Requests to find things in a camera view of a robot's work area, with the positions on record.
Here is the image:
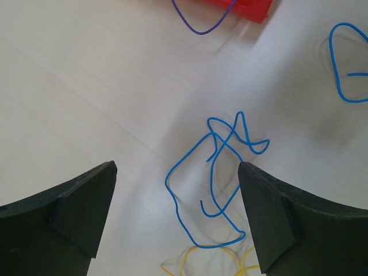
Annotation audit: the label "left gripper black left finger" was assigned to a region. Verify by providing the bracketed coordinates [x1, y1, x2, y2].
[1, 161, 117, 275]

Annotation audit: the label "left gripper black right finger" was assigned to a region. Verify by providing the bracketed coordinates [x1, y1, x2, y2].
[238, 162, 367, 275]

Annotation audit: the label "thin coloured wires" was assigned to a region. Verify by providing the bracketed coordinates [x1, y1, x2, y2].
[160, 0, 368, 276]

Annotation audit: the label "red plastic bin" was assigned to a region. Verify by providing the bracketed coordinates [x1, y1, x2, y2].
[206, 0, 273, 24]

